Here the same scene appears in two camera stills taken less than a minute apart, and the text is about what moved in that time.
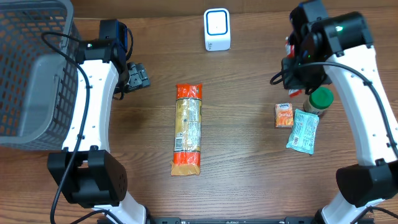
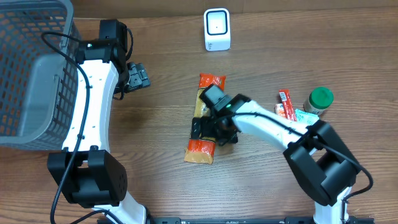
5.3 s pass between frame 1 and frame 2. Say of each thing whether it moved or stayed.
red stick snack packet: moved
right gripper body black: moved
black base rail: stayed
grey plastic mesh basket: stayed
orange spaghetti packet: moved
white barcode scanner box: stayed
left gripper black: stayed
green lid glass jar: stayed
